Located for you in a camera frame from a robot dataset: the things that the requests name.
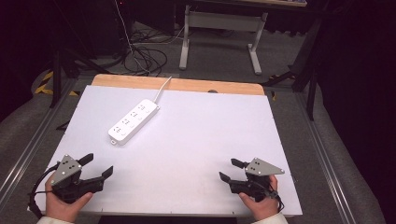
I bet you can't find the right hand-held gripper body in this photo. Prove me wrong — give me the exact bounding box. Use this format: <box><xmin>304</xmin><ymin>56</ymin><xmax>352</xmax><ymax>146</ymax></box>
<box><xmin>228</xmin><ymin>157</ymin><xmax>286</xmax><ymax>202</ymax></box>

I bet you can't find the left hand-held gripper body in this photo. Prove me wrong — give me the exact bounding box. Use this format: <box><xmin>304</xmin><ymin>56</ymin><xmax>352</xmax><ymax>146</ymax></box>
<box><xmin>50</xmin><ymin>154</ymin><xmax>105</xmax><ymax>205</ymax></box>

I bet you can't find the white power strip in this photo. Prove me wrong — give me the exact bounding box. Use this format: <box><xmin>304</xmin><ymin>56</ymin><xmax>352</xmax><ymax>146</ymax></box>
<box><xmin>107</xmin><ymin>98</ymin><xmax>162</xmax><ymax>147</ymax></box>

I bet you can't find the person's right hand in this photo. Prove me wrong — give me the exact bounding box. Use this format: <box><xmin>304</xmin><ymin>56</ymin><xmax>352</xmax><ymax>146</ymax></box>
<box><xmin>238</xmin><ymin>175</ymin><xmax>280</xmax><ymax>222</ymax></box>

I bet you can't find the person's left hand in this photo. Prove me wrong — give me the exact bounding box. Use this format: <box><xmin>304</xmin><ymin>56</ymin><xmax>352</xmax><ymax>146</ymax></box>
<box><xmin>44</xmin><ymin>172</ymin><xmax>94</xmax><ymax>224</ymax></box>

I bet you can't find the white table cover sheet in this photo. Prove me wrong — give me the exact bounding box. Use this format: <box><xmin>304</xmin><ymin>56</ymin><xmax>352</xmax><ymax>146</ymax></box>
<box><xmin>32</xmin><ymin>85</ymin><xmax>304</xmax><ymax>217</ymax></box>

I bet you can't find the yellow black floor tape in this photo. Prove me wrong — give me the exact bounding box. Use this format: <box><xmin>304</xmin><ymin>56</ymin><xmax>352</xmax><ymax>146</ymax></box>
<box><xmin>33</xmin><ymin>70</ymin><xmax>80</xmax><ymax>97</ymax></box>

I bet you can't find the black metal stand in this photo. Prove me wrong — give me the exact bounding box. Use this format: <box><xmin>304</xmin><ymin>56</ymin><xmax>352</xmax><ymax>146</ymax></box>
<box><xmin>49</xmin><ymin>46</ymin><xmax>110</xmax><ymax>109</ymax></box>
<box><xmin>262</xmin><ymin>17</ymin><xmax>323</xmax><ymax>121</ymax></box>

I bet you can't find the black equipment cabinet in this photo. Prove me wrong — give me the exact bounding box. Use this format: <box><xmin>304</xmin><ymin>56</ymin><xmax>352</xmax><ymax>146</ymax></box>
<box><xmin>74</xmin><ymin>0</ymin><xmax>135</xmax><ymax>58</ymax></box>

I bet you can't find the wooden desk top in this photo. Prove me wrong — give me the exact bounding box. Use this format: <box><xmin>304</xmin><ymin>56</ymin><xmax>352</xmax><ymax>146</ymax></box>
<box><xmin>186</xmin><ymin>0</ymin><xmax>308</xmax><ymax>8</ymax></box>

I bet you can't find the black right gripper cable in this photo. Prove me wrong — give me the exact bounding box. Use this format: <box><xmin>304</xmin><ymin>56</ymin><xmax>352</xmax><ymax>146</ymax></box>
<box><xmin>261</xmin><ymin>181</ymin><xmax>285</xmax><ymax>214</ymax></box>

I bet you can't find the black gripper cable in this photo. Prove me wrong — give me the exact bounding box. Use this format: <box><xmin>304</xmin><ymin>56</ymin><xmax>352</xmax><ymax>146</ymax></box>
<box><xmin>27</xmin><ymin>161</ymin><xmax>61</xmax><ymax>219</ymax></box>
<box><xmin>261</xmin><ymin>181</ymin><xmax>285</xmax><ymax>214</ymax></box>

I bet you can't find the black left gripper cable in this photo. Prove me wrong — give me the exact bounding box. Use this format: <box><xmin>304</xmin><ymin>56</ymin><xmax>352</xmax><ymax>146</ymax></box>
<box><xmin>27</xmin><ymin>161</ymin><xmax>61</xmax><ymax>219</ymax></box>

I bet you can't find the aluminium floor rail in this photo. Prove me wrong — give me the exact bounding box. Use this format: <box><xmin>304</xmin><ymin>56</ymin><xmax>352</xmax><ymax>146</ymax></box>
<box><xmin>0</xmin><ymin>77</ymin><xmax>78</xmax><ymax>202</ymax></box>
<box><xmin>294</xmin><ymin>92</ymin><xmax>354</xmax><ymax>224</ymax></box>

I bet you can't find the white power strip cable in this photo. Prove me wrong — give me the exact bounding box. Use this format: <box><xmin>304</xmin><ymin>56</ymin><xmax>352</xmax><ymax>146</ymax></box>
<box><xmin>152</xmin><ymin>76</ymin><xmax>173</xmax><ymax>104</ymax></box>

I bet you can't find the tangle of black floor cables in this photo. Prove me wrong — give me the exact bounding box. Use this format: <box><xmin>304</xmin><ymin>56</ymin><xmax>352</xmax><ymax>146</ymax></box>
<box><xmin>102</xmin><ymin>27</ymin><xmax>185</xmax><ymax>77</ymax></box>

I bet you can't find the thin white floor cable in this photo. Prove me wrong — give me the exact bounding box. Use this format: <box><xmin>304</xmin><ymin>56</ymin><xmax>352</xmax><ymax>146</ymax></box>
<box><xmin>113</xmin><ymin>0</ymin><xmax>151</xmax><ymax>75</ymax></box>

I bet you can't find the white metal desk frame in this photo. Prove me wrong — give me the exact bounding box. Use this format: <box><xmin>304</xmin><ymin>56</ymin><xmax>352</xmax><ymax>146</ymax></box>
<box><xmin>178</xmin><ymin>4</ymin><xmax>269</xmax><ymax>76</ymax></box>

